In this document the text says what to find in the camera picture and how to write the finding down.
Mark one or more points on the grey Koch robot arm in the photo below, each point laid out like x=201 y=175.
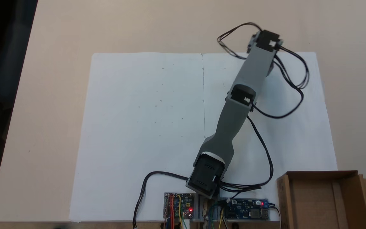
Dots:
x=233 y=127

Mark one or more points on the blue circuit board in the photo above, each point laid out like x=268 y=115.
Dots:
x=243 y=210

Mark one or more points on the brown cardboard box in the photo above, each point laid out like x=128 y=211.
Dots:
x=313 y=203

